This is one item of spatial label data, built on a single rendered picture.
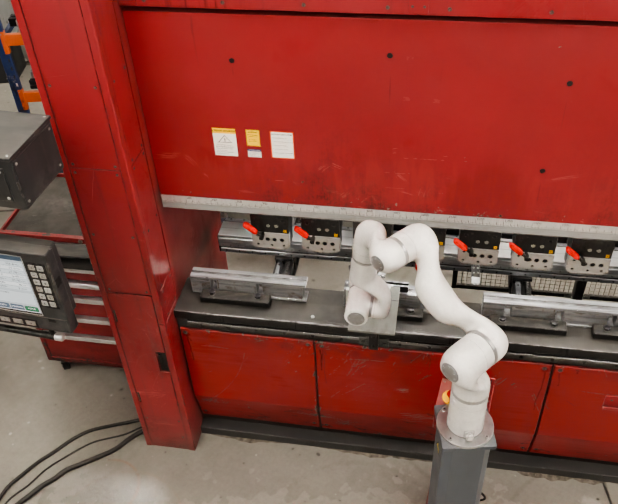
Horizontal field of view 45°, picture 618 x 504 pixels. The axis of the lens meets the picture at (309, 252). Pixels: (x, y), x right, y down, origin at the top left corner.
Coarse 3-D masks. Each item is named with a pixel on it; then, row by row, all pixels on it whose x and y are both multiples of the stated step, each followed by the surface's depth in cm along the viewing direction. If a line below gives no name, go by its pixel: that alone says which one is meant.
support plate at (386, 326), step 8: (392, 288) 305; (392, 296) 301; (392, 304) 298; (392, 312) 294; (368, 320) 292; (376, 320) 291; (384, 320) 291; (392, 320) 291; (352, 328) 289; (360, 328) 289; (368, 328) 288; (376, 328) 288; (384, 328) 288; (392, 328) 288
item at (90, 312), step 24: (48, 192) 368; (24, 216) 354; (48, 216) 353; (72, 216) 353; (72, 240) 338; (72, 288) 360; (96, 288) 355; (96, 312) 369; (72, 336) 382; (96, 336) 381; (72, 360) 397; (96, 360) 395; (120, 360) 391
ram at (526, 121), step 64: (192, 64) 252; (256, 64) 248; (320, 64) 244; (384, 64) 240; (448, 64) 236; (512, 64) 233; (576, 64) 229; (192, 128) 269; (256, 128) 264; (320, 128) 260; (384, 128) 256; (448, 128) 251; (512, 128) 247; (576, 128) 243; (192, 192) 288; (256, 192) 283; (320, 192) 278; (384, 192) 273; (448, 192) 268; (512, 192) 264; (576, 192) 259
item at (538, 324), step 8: (496, 320) 302; (512, 320) 302; (520, 320) 301; (528, 320) 301; (536, 320) 301; (544, 320) 301; (504, 328) 301; (512, 328) 300; (520, 328) 299; (528, 328) 299; (536, 328) 298; (544, 328) 298; (552, 328) 297; (560, 328) 297
